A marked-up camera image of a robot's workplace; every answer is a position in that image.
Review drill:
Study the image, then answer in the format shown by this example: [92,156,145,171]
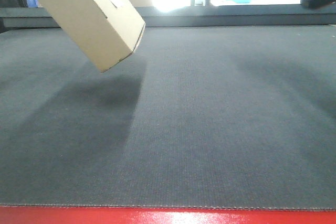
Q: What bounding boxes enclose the brown cardboard package box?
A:
[38,0,145,72]

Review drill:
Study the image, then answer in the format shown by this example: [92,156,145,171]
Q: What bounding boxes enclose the dark grey fabric mat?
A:
[1,25,335,210]

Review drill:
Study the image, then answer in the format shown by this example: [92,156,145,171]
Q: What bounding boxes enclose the red metal table frame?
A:
[1,206,335,223]

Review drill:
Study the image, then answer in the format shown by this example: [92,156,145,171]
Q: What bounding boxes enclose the raised grey mat platform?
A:
[1,4,335,29]

